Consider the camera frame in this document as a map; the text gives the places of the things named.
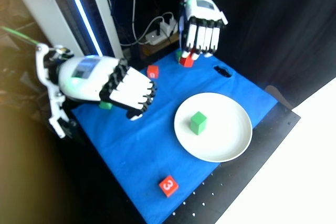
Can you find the white adapter box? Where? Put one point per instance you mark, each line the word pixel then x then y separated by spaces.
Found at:
pixel 155 37

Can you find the green cube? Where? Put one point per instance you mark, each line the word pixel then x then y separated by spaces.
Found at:
pixel 178 57
pixel 105 106
pixel 198 124

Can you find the white round plate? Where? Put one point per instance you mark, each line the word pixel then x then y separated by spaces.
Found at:
pixel 223 140

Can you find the blue cloth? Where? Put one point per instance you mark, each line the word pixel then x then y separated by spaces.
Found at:
pixel 131 142

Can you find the red cube with number three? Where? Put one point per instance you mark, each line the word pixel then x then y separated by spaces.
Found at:
pixel 168 186

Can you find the white console with blue light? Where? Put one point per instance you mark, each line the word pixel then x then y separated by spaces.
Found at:
pixel 47 19

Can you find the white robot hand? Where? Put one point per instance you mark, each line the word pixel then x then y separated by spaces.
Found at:
pixel 202 11
pixel 84 82

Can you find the small black object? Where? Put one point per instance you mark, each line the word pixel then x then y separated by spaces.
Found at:
pixel 222 71

